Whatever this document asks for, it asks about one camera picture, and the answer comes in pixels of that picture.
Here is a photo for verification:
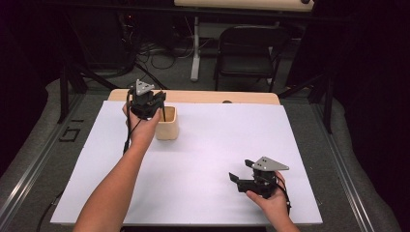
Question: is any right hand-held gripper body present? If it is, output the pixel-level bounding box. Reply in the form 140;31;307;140
236;157;290;199

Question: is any person's right hand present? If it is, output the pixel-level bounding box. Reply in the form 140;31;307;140
246;171;291;220

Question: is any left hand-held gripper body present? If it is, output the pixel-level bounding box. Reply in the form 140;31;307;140
128;78;161;121

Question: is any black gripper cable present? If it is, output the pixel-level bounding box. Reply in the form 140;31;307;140
275;175;292;217
122;89;143;156

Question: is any black floor cable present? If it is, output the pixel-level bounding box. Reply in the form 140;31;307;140
36;188;66;232

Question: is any aluminium rail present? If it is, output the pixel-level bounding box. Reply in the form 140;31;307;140
0;93;87;228
309;101;377;232

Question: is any beige background table top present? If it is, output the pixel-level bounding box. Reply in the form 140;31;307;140
173;0;315;14

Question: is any light wooden table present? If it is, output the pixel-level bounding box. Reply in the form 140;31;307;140
107;89;281;106

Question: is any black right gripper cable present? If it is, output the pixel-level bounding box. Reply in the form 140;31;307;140
275;175;292;217

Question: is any white board sheet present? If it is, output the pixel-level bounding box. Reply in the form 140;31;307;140
49;100;324;226

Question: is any tangle of floor cables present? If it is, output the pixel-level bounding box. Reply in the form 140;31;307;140
117;13;201;91

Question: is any black folding chair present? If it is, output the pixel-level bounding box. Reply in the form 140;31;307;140
213;24;292;93

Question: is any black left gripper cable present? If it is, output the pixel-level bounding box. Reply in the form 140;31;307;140
122;89;143;156

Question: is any white table leg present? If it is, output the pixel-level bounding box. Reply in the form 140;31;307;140
190;15;202;82

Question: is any person's left hand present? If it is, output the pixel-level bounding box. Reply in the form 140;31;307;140
122;102;162;149

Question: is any cream square cup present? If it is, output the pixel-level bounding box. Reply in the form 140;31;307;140
155;105;179;141

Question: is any black metal stand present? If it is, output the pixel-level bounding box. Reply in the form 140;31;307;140
278;72;334;135
57;59;121;126

